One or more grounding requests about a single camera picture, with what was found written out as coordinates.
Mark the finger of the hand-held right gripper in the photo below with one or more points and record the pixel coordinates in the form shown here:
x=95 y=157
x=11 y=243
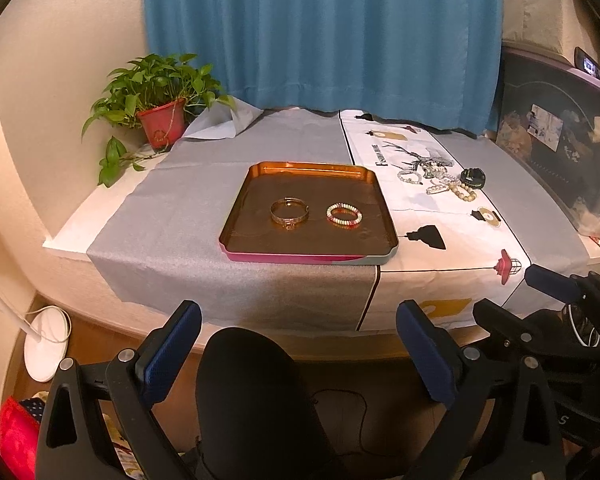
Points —
x=500 y=322
x=550 y=282

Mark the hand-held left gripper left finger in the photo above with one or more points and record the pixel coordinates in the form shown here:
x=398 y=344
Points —
x=172 y=355

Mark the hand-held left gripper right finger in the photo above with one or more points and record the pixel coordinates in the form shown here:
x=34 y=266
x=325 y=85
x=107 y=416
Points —
x=427 y=360

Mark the black green watch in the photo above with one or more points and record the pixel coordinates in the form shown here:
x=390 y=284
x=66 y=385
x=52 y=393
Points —
x=472 y=178

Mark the orange metal tray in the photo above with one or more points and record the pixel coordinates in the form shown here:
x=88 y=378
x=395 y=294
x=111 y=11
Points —
x=260 y=220

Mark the yellow patterned fabric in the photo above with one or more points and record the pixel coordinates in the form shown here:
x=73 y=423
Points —
x=125 y=455

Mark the white printed table runner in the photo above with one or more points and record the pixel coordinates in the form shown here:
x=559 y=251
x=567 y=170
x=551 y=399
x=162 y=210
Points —
x=430 y=230

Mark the white floor lamp base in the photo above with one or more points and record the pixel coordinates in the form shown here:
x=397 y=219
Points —
x=47 y=345

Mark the grey table cloth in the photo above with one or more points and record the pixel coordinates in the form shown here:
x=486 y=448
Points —
x=180 y=220

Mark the dark dotted cloth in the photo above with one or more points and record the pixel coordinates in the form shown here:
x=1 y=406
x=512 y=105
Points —
x=30 y=404

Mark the red cloth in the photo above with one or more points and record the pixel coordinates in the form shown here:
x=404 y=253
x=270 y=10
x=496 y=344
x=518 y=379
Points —
x=15 y=435

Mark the clear plastic storage box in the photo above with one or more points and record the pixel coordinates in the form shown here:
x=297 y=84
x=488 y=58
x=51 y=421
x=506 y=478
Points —
x=540 y=90

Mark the small black device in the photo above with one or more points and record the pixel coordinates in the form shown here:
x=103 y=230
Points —
x=589 y=65

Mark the red flower pot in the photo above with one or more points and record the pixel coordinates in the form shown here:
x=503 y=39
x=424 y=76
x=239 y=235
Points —
x=160 y=125

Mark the beige fabric storage box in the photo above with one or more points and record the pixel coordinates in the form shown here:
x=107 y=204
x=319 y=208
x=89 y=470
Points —
x=535 y=10

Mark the green leafy plant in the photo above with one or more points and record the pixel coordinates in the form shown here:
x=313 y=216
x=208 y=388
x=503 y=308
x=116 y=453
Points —
x=150 y=80

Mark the blue curtain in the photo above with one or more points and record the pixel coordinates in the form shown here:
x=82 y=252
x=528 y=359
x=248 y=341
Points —
x=305 y=35

